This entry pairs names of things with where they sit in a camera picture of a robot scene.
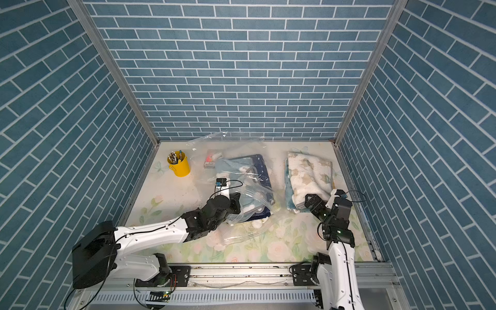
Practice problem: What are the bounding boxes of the light blue cloud blanket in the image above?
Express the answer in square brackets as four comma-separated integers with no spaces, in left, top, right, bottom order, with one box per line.
[215,158,272,225]

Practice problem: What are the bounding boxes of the cream fluffy navy-trimmed blanket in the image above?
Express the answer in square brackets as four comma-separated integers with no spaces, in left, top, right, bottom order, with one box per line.
[287,152,333,213]

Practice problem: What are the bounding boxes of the clear plastic vacuum bag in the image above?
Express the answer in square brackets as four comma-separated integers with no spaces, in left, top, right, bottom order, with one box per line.
[187,131,288,245]

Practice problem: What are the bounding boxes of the blue cloud pattern blanket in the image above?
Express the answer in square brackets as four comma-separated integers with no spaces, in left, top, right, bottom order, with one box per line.
[284,159,294,211]

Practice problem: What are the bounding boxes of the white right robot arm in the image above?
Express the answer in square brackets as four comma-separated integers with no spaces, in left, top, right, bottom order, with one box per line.
[305,190,364,309]

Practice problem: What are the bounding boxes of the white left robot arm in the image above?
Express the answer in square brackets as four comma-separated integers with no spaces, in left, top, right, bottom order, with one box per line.
[72,192,240,289]

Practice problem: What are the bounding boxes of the navy blue star blanket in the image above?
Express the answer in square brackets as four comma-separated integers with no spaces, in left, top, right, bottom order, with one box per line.
[232,154,272,222]

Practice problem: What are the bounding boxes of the highlighter marker pack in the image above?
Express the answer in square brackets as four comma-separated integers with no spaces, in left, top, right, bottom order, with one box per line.
[204,150,223,169]

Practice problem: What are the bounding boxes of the yellow metal pen bucket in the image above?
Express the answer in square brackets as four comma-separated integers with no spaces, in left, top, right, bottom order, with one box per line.
[167,150,191,178]

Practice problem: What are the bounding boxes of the pens in bucket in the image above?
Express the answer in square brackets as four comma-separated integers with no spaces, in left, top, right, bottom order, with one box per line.
[168,150,186,165]

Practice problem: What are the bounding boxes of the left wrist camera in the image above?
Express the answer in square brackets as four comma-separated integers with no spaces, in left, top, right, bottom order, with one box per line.
[213,178,230,198]

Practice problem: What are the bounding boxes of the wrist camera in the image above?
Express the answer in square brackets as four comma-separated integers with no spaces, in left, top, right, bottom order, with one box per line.
[213,178,230,198]
[328,189,347,206]

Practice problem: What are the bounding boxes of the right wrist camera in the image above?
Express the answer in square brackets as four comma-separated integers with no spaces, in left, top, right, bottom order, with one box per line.
[328,189,347,206]

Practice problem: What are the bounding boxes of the black right camera cable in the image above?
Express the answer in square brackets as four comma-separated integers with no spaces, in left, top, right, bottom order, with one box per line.
[344,189,367,204]

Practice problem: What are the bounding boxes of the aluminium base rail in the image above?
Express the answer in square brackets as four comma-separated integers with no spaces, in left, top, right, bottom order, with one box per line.
[71,262,409,310]

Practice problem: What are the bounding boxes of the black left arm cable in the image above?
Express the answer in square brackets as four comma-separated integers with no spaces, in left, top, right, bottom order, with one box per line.
[63,179,245,310]

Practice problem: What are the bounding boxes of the right aluminium corner post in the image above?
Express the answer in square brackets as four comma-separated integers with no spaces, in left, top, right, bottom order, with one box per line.
[334,0,408,146]

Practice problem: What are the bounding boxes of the aluminium corner post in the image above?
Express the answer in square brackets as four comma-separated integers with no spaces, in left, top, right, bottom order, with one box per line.
[67,0,160,147]
[334,0,408,146]

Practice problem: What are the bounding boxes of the left aluminium corner post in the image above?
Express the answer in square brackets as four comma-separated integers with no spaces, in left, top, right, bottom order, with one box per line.
[67,0,160,147]

